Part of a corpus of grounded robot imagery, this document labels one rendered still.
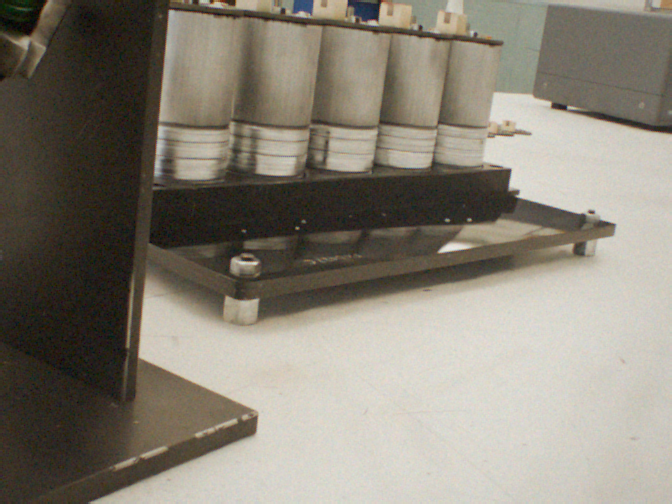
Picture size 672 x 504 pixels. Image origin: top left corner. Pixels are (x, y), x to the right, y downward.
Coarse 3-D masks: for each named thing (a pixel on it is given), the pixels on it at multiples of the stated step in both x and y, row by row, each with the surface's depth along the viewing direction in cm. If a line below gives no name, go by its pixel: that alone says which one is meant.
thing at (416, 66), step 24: (408, 48) 28; (432, 48) 28; (408, 72) 28; (432, 72) 28; (384, 96) 29; (408, 96) 28; (432, 96) 29; (384, 120) 29; (408, 120) 29; (432, 120) 29; (384, 144) 29; (408, 144) 29; (432, 144) 29; (408, 168) 29
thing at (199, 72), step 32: (192, 32) 22; (224, 32) 22; (192, 64) 22; (224, 64) 23; (192, 96) 22; (224, 96) 23; (160, 128) 23; (192, 128) 23; (224, 128) 23; (160, 160) 23; (192, 160) 23; (224, 160) 24
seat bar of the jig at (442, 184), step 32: (160, 192) 22; (192, 192) 23; (224, 192) 23; (256, 192) 24; (288, 192) 25; (320, 192) 26; (352, 192) 27; (384, 192) 28; (416, 192) 29; (448, 192) 30; (480, 192) 31; (160, 224) 22; (192, 224) 23; (224, 224) 24
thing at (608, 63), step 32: (544, 32) 89; (576, 32) 85; (608, 32) 82; (640, 32) 79; (544, 64) 89; (576, 64) 86; (608, 64) 82; (640, 64) 80; (544, 96) 89; (576, 96) 86; (608, 96) 83; (640, 96) 80
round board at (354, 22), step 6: (318, 18) 26; (348, 18) 26; (354, 18) 26; (360, 18) 26; (336, 24) 26; (342, 24) 26; (348, 24) 26; (354, 24) 26; (360, 24) 26; (366, 24) 26; (378, 24) 27; (378, 30) 26; (384, 30) 26; (390, 30) 27
